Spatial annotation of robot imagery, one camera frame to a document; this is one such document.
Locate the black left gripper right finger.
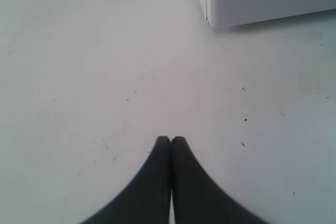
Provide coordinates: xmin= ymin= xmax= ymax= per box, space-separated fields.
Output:
xmin=171 ymin=136 xmax=265 ymax=224

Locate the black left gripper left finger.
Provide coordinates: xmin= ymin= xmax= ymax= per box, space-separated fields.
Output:
xmin=83 ymin=136 xmax=171 ymax=223

